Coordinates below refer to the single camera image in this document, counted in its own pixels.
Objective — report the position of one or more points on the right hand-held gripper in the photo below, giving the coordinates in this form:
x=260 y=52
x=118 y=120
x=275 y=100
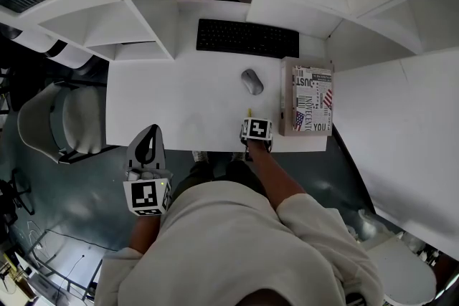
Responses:
x=259 y=129

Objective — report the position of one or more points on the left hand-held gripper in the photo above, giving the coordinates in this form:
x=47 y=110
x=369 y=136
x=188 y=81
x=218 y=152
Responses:
x=145 y=195

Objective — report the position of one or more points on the person's left forearm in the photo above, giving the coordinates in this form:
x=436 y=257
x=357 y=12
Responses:
x=143 y=234

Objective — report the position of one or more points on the person's right forearm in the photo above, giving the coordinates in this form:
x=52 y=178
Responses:
x=272 y=175

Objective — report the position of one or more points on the person's right shoe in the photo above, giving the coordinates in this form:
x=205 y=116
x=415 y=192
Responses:
x=239 y=156

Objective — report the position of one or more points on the person's shoe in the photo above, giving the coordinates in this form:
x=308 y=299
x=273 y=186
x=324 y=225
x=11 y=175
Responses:
x=200 y=156
x=239 y=156

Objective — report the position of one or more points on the beige flat box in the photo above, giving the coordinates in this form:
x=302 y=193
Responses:
x=286 y=96

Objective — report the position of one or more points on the grey computer mouse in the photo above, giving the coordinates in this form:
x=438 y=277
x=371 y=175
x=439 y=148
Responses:
x=252 y=81

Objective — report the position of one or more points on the person's dark trousers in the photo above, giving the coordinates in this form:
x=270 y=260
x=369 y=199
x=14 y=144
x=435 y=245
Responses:
x=229 y=172

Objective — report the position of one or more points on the person's left shoe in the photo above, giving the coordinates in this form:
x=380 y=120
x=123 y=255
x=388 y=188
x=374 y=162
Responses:
x=200 y=156

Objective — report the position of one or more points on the patterned black white book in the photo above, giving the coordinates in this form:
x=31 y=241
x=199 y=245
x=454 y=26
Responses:
x=312 y=98

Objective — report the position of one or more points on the grey office chair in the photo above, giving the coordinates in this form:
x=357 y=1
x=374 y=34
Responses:
x=80 y=118

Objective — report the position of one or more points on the black keyboard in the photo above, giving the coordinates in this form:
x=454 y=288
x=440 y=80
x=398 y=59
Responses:
x=247 y=37

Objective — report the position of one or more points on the person's white sweatshirt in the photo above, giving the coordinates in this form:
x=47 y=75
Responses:
x=236 y=247

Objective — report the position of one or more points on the white black floor appliance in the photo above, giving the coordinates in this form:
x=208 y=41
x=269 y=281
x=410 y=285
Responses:
x=71 y=57

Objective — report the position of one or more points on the white desk with shelves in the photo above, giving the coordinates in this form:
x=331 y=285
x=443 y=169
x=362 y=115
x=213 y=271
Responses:
x=143 y=21

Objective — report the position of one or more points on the black swivel chair base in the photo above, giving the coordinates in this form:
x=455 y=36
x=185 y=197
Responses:
x=16 y=195

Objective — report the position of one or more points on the white ornate side table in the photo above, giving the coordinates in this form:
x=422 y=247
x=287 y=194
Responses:
x=405 y=272

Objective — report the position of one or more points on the metal frame glass table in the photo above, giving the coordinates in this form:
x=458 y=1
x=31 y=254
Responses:
x=61 y=261

